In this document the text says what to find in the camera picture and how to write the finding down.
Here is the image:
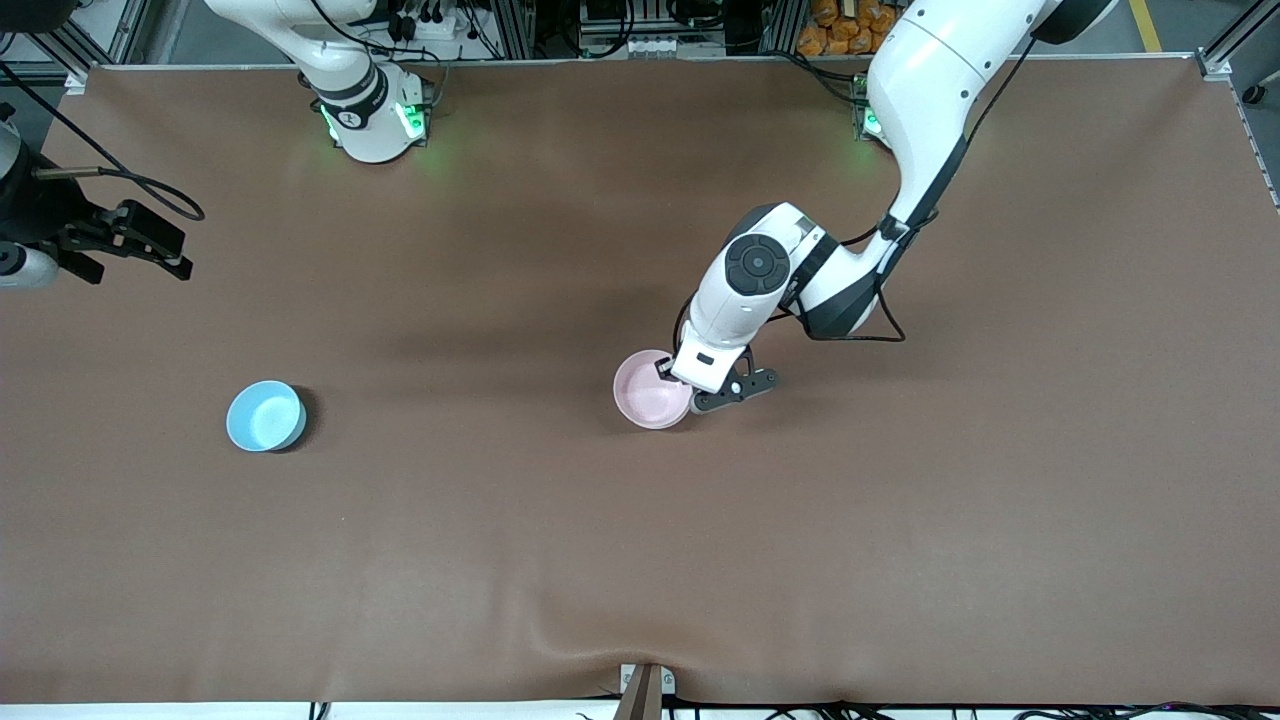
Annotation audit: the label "pink bowl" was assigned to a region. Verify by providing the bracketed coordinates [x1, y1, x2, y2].
[613, 350, 694, 431]

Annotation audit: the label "blue bowl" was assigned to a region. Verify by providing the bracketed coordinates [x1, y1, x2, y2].
[226, 380, 308, 453]

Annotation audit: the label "brown table cover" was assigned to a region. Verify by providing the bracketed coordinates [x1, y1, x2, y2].
[0, 58, 1280, 707]

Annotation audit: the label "white power strip black plugs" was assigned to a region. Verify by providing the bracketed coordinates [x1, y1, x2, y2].
[385, 0, 471, 41]

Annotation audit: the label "pile of orange objects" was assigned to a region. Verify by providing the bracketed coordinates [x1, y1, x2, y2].
[797, 0, 911, 57]

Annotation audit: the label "black electronics box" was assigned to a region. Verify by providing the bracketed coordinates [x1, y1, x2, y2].
[580, 0, 641, 31]

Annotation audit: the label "aluminium frame rail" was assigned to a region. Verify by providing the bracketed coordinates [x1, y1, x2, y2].
[1195, 10, 1280, 81]
[0, 0, 151, 93]

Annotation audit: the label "metal clamp bracket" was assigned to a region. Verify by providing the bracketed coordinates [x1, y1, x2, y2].
[619, 663, 677, 697]

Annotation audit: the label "brown camera pole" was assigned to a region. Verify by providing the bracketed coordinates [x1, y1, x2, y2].
[612, 665, 664, 720]

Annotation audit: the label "aluminium frame post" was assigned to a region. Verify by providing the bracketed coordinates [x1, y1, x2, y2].
[760, 0, 801, 56]
[490, 0, 536, 59]

